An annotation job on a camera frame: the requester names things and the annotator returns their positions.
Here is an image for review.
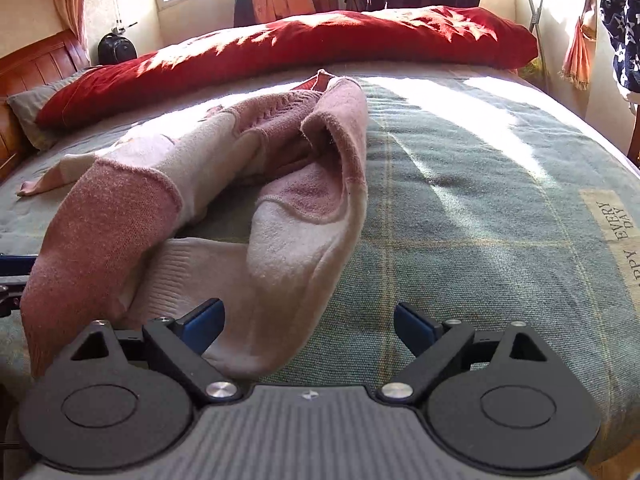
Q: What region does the pink and white sweater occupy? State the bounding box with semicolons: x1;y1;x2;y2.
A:
21;72;368;378

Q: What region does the grey pillow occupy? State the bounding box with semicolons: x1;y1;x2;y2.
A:
6;68;88;152

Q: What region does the green plaid bed blanket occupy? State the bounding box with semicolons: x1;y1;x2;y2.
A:
0;60;640;467

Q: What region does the wooden headboard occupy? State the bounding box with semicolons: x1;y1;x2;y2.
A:
0;28;91;181

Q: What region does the black kettle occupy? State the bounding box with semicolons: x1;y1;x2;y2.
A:
96;21;138;65

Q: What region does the right orange curtain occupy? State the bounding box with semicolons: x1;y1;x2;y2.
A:
561;0;598;91

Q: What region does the orange cloth covered cabinet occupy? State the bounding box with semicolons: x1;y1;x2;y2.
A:
233;0;338;27

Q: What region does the red duvet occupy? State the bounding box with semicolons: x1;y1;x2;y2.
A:
36;6;538;132

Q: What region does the navy star patterned garment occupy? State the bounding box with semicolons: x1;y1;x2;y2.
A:
600;0;639;104

